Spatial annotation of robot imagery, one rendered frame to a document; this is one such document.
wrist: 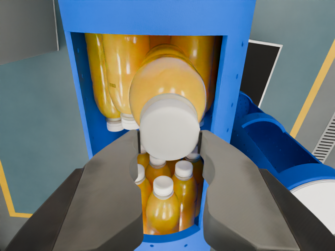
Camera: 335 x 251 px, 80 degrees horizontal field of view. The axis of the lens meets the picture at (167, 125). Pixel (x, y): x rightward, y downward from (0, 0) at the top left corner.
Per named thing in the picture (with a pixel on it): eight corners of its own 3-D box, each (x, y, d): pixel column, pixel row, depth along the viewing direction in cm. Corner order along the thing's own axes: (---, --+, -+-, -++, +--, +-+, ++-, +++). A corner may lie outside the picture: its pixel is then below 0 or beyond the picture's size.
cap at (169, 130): (138, 138, 15) (135, 152, 14) (145, 89, 14) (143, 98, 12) (188, 146, 16) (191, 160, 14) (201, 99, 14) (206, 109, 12)
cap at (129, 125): (146, 113, 37) (146, 122, 38) (131, 108, 39) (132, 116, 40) (131, 120, 34) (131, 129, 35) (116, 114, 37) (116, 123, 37)
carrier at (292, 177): (251, 120, 147) (247, 83, 134) (353, 230, 69) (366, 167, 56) (213, 130, 150) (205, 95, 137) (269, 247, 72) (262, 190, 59)
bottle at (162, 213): (174, 232, 52) (176, 176, 44) (180, 261, 46) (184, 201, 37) (146, 236, 51) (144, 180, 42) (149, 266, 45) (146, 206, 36)
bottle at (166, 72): (140, 86, 32) (115, 154, 16) (146, 39, 29) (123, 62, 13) (183, 93, 33) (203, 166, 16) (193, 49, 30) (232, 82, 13)
